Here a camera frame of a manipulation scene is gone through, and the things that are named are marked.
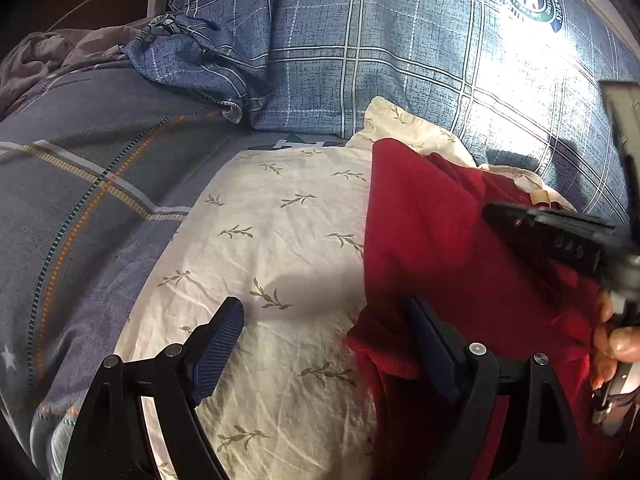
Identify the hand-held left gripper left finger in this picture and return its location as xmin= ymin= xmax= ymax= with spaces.
xmin=61 ymin=296 xmax=246 ymax=480

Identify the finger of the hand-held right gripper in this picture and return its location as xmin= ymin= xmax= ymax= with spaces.
xmin=520 ymin=230 xmax=604 ymax=275
xmin=481 ymin=200 xmax=619 ymax=241

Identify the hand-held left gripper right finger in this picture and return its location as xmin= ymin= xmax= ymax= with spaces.
xmin=404 ymin=296 xmax=587 ymax=480

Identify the red garment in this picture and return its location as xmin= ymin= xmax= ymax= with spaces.
xmin=345 ymin=137 xmax=632 ymax=480

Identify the person's right hand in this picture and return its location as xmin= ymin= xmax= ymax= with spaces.
xmin=591 ymin=290 xmax=640 ymax=392

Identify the cream leaf-print pillow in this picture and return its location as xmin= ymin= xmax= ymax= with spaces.
xmin=112 ymin=96 xmax=576 ymax=480

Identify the grey plaid bed sheet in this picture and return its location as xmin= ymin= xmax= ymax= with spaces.
xmin=0 ymin=55 xmax=261 ymax=471

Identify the blue plaid pillow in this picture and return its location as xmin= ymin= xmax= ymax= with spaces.
xmin=122 ymin=0 xmax=640 ymax=226

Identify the crumpled grey-pink cloth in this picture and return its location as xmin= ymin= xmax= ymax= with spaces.
xmin=0 ymin=25 xmax=146 ymax=116

